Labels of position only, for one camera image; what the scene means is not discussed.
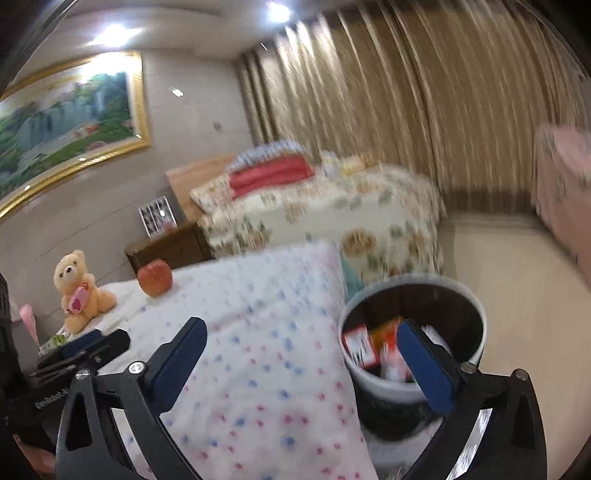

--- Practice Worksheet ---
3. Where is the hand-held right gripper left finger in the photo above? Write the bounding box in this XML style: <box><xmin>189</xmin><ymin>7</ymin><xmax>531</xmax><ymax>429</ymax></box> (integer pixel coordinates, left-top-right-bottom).
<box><xmin>55</xmin><ymin>316</ymin><xmax>208</xmax><ymax>480</ymax></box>

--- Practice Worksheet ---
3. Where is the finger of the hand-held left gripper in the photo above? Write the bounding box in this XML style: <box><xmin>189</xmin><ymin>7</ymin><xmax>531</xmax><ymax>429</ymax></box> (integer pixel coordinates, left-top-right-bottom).
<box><xmin>39</xmin><ymin>329</ymin><xmax>102</xmax><ymax>365</ymax></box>
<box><xmin>69</xmin><ymin>329</ymin><xmax>131</xmax><ymax>374</ymax></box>

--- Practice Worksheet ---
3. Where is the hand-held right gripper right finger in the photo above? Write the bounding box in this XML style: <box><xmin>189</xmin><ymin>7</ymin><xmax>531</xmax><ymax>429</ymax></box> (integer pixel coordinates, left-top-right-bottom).
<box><xmin>397</xmin><ymin>318</ymin><xmax>548</xmax><ymax>480</ymax></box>

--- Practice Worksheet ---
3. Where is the orange clear plastic packet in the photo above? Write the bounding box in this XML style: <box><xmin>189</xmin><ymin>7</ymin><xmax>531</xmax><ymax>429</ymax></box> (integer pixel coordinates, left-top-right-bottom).
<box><xmin>369</xmin><ymin>316</ymin><xmax>409</xmax><ymax>381</ymax></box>

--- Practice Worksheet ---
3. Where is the white and black trash bin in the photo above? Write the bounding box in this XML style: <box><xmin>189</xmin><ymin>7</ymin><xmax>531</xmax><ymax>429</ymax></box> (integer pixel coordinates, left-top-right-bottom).
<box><xmin>339</xmin><ymin>273</ymin><xmax>488</xmax><ymax>444</ymax></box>

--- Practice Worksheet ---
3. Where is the red and white carton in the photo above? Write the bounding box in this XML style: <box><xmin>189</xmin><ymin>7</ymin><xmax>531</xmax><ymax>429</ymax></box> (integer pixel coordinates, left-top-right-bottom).
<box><xmin>342</xmin><ymin>325</ymin><xmax>377</xmax><ymax>370</ymax></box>

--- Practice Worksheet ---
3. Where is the person's left hand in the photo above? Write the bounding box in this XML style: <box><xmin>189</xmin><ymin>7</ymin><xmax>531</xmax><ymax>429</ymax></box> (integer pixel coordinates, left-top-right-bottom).
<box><xmin>14</xmin><ymin>434</ymin><xmax>61</xmax><ymax>476</ymax></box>

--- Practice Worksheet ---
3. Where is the green and white packet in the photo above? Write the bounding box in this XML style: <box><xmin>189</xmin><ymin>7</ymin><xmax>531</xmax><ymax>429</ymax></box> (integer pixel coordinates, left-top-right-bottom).
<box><xmin>39</xmin><ymin>335</ymin><xmax>70</xmax><ymax>356</ymax></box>

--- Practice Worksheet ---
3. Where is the cream teddy bear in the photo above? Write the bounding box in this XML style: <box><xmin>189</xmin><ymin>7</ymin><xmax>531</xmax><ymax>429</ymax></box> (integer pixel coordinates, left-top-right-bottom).
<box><xmin>53</xmin><ymin>249</ymin><xmax>117</xmax><ymax>334</ymax></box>

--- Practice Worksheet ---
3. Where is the pink cloth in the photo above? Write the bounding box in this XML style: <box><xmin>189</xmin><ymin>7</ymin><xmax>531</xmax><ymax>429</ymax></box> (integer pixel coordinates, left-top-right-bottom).
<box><xmin>18</xmin><ymin>302</ymin><xmax>40</xmax><ymax>347</ymax></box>

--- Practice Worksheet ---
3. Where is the red apple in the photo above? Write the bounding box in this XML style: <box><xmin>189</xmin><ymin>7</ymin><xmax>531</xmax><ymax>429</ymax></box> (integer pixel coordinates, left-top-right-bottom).
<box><xmin>137</xmin><ymin>259</ymin><xmax>173</xmax><ymax>296</ymax></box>

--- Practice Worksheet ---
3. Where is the wooden nightstand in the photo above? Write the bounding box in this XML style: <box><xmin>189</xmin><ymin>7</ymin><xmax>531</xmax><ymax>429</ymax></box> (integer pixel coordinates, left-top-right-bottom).
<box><xmin>124</xmin><ymin>220</ymin><xmax>213</xmax><ymax>273</ymax></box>

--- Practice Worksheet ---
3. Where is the floral pillow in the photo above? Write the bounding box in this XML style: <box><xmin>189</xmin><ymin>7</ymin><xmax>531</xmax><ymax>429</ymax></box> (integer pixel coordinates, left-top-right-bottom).
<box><xmin>190</xmin><ymin>178</ymin><xmax>236</xmax><ymax>215</ymax></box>

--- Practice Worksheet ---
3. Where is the bed with floral cover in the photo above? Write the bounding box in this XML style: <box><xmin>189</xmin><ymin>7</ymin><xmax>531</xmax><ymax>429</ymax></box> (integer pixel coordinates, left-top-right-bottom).
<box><xmin>196</xmin><ymin>164</ymin><xmax>446</xmax><ymax>287</ymax></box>

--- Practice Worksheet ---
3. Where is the wooden headboard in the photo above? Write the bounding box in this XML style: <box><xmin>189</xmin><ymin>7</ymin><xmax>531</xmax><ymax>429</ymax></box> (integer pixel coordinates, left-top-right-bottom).
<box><xmin>165</xmin><ymin>154</ymin><xmax>238</xmax><ymax>222</ymax></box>

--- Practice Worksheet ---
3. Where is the red folded blanket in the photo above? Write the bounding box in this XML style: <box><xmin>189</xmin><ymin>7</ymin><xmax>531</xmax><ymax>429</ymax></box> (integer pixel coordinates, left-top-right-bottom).
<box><xmin>228</xmin><ymin>157</ymin><xmax>317</xmax><ymax>200</ymax></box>

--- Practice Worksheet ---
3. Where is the yellow plush toy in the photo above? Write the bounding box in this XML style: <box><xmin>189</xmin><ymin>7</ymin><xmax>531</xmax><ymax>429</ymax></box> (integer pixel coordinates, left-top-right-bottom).
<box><xmin>342</xmin><ymin>154</ymin><xmax>379</xmax><ymax>174</ymax></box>

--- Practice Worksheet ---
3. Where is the gold framed landscape painting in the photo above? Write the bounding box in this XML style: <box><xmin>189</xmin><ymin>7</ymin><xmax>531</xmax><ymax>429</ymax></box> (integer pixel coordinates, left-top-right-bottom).
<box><xmin>0</xmin><ymin>50</ymin><xmax>152</xmax><ymax>217</ymax></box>

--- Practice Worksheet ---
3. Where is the pink cloth covered furniture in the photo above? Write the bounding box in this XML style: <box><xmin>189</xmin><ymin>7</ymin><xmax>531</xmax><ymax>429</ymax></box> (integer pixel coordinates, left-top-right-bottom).
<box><xmin>533</xmin><ymin>122</ymin><xmax>591</xmax><ymax>268</ymax></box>

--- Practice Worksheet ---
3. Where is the blue dotted ruffled pillow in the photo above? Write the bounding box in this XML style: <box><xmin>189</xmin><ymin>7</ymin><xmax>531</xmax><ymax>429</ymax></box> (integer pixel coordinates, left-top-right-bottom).
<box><xmin>233</xmin><ymin>141</ymin><xmax>305</xmax><ymax>169</ymax></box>

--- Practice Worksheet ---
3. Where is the photo collage frame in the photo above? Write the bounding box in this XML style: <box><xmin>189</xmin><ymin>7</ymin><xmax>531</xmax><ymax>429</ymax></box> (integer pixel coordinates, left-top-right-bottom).
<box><xmin>139</xmin><ymin>195</ymin><xmax>178</xmax><ymax>238</ymax></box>

